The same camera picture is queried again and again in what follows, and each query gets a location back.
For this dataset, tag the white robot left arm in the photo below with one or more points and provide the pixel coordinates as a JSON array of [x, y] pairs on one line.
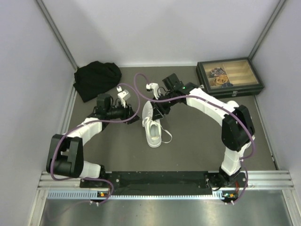
[[65, 156]]

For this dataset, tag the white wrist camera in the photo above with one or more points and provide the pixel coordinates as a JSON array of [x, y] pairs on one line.
[[123, 95], [154, 87]]

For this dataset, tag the black compartment box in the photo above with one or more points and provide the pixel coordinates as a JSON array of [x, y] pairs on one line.
[[229, 78]]

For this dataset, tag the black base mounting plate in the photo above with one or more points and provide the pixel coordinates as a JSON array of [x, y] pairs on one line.
[[170, 182]]

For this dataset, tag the white sneaker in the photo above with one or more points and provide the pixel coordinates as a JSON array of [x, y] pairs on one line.
[[233, 104], [152, 127]]

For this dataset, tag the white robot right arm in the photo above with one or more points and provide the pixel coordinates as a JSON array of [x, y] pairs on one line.
[[235, 120]]

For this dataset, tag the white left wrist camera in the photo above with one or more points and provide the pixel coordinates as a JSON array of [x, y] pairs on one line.
[[123, 95]]

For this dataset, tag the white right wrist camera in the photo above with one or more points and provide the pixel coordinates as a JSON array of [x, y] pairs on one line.
[[154, 87]]

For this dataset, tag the grey slotted cable duct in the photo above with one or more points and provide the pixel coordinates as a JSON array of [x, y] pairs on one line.
[[97, 195]]

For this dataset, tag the black crumpled cloth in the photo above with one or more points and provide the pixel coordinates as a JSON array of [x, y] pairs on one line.
[[96, 78]]

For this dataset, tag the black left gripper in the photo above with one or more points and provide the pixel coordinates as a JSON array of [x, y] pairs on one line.
[[128, 112]]

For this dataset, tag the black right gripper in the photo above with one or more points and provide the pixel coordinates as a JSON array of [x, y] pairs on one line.
[[159, 110]]

